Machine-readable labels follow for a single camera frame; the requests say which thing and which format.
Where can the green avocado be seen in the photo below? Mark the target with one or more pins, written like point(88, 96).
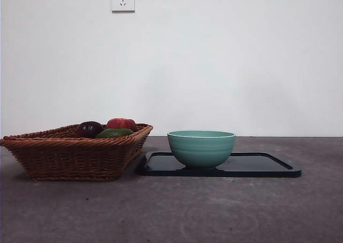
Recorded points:
point(115, 133)

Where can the dark rectangular tray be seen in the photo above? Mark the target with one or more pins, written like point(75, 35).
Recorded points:
point(254, 165)

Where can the dark purple fruit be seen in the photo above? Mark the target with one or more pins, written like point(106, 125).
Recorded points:
point(88, 129)

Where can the teal ribbed bowl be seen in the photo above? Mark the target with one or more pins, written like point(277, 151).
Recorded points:
point(201, 149)

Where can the brown wicker basket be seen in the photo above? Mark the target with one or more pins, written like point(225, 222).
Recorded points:
point(67, 160)

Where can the red apple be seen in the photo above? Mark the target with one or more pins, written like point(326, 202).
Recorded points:
point(122, 123)

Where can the white wall socket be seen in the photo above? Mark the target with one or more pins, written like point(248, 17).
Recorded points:
point(123, 0)

